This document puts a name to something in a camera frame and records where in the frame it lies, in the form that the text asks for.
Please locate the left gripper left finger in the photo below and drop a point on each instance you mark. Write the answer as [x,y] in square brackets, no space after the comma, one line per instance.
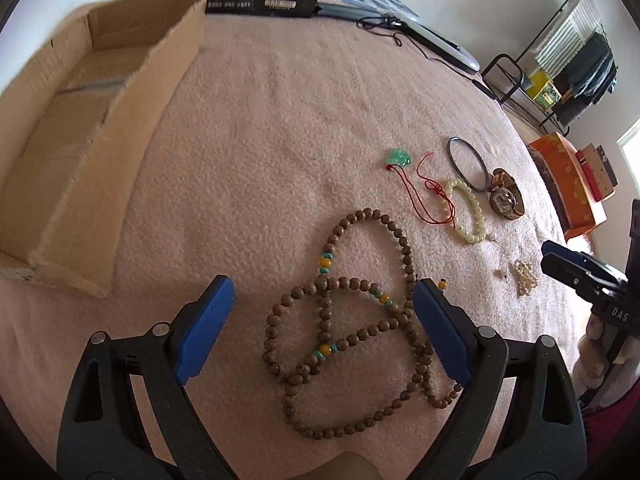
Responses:
[102,434]

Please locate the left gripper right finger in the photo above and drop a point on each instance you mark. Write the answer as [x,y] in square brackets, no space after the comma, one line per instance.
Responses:
[542,437]

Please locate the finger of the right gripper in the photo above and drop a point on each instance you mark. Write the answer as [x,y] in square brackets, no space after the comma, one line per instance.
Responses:
[592,280]
[570,252]

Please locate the red strap wristwatch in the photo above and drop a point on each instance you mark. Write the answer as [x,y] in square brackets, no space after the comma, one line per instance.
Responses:
[505,198]

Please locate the right gloved hand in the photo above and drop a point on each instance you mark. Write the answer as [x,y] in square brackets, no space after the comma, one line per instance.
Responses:
[592,364]

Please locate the orange gift box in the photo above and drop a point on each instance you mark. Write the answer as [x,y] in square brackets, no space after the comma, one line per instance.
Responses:
[557,161]

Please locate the dark hanging clothes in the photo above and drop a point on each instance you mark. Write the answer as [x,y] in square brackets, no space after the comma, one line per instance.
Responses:
[585,80]

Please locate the black metal rack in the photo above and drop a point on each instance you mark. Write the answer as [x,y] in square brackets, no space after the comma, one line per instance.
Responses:
[525,82]

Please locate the open cardboard box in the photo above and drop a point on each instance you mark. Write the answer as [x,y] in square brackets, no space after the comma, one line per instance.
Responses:
[75,125]

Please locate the white ring light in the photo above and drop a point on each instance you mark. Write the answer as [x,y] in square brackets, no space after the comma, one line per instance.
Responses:
[399,21]

